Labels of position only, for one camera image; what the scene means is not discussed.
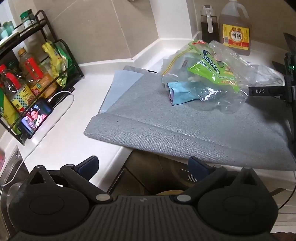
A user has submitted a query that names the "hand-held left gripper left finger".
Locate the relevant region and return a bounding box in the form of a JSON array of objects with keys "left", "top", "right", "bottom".
[{"left": 18, "top": 156, "right": 113, "bottom": 204}]

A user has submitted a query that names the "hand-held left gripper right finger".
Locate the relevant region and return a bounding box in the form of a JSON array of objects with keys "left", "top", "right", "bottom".
[{"left": 174, "top": 157, "right": 271, "bottom": 204}]

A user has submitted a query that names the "light blue sheet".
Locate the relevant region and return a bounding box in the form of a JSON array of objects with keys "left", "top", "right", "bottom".
[{"left": 98, "top": 70, "right": 145, "bottom": 114}]

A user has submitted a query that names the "yellow green snack bag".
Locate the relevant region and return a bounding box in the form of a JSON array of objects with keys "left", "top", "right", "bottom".
[{"left": 42, "top": 40, "right": 74, "bottom": 87}]

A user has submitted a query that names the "clear zip bag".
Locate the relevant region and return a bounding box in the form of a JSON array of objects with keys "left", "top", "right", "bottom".
[{"left": 162, "top": 43, "right": 201, "bottom": 91}]

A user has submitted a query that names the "cooking wine jug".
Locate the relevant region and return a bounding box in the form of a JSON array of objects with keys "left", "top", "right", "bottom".
[{"left": 218, "top": 0, "right": 252, "bottom": 56}]

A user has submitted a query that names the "beige trash bin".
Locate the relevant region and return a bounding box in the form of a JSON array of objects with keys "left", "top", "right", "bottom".
[{"left": 156, "top": 189, "right": 184, "bottom": 196}]

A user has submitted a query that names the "black wire rack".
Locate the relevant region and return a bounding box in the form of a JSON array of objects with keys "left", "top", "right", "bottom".
[{"left": 0, "top": 10, "right": 85, "bottom": 146}]

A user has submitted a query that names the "oil bottle with red label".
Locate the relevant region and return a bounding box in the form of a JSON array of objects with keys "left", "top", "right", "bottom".
[{"left": 17, "top": 47, "right": 58, "bottom": 98}]

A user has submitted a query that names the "steel sink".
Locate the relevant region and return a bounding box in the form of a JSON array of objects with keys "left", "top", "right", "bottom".
[{"left": 0, "top": 145, "right": 30, "bottom": 241}]

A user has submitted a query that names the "beige cabinet door with vent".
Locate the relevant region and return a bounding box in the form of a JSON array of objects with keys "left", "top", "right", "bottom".
[{"left": 159, "top": 155, "right": 296, "bottom": 209}]

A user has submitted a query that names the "black smartphone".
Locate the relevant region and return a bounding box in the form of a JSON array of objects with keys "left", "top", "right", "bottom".
[{"left": 17, "top": 97, "right": 53, "bottom": 139}]

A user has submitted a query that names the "blue floral box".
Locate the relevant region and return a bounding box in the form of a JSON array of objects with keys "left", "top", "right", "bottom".
[{"left": 167, "top": 81, "right": 199, "bottom": 106}]

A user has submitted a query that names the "red cap bottle checkered label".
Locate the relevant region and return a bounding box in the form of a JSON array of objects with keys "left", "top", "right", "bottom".
[{"left": 0, "top": 65, "right": 35, "bottom": 114}]

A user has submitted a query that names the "green cap spice jar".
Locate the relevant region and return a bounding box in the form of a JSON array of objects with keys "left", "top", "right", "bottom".
[{"left": 20, "top": 9, "right": 37, "bottom": 29}]

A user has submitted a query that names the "white charging cable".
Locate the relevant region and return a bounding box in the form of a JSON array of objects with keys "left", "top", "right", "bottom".
[{"left": 0, "top": 91, "right": 75, "bottom": 187}]

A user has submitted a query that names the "dark sauce dispenser bottle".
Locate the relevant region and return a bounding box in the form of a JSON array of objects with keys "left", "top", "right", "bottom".
[{"left": 201, "top": 5, "right": 220, "bottom": 43}]

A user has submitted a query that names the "grey cloth mat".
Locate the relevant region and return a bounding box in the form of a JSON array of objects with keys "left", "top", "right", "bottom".
[{"left": 83, "top": 65, "right": 296, "bottom": 171}]

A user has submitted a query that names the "yellow green bottle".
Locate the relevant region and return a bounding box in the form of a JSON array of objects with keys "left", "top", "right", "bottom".
[{"left": 0, "top": 86, "right": 21, "bottom": 136}]

